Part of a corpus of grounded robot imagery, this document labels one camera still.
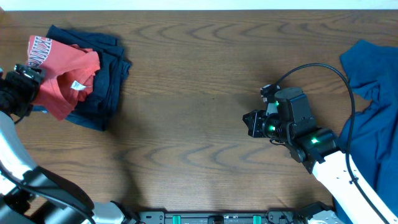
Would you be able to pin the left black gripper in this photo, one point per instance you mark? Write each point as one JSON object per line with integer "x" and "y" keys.
{"x": 31, "y": 91}

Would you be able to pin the folded dark navy garment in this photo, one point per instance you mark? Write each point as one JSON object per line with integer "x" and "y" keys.
{"x": 101, "y": 104}

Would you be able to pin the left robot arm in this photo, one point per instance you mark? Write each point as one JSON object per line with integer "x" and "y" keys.
{"x": 30, "y": 193}

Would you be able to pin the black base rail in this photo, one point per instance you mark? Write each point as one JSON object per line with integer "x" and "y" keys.
{"x": 268, "y": 217}

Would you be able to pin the coral red t-shirt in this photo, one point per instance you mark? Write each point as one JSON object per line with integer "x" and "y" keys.
{"x": 69, "y": 74}

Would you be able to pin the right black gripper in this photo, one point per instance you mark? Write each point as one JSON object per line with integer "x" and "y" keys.
{"x": 256, "y": 128}

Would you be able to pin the blue garment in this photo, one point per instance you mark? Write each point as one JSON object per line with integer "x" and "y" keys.
{"x": 372, "y": 74}

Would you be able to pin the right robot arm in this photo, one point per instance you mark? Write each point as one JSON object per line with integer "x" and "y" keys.
{"x": 288, "y": 120}

